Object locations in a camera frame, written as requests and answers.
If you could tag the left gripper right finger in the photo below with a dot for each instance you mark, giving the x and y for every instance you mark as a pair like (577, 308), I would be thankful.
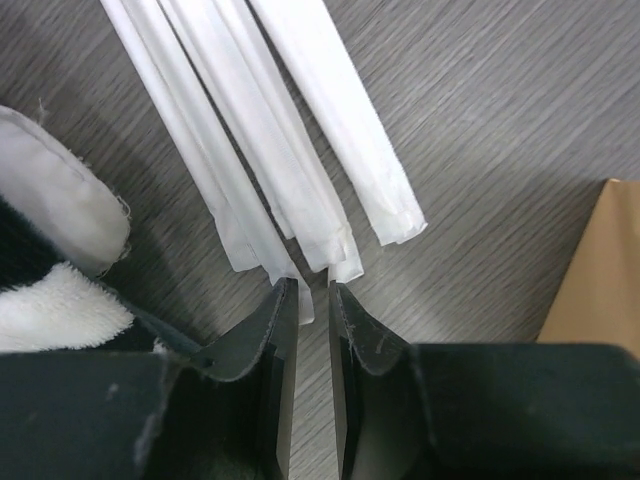
(477, 410)

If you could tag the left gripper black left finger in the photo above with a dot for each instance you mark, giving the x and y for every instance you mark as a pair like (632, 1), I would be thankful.
(223, 411)

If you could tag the brown paper bag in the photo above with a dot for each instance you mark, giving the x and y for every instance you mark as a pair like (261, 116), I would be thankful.
(598, 300)

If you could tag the white straw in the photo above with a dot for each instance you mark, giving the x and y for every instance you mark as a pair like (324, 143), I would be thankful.
(190, 140)
(311, 48)
(305, 300)
(280, 150)

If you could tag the zebra print pillow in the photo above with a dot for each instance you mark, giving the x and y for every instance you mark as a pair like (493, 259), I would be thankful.
(62, 228)

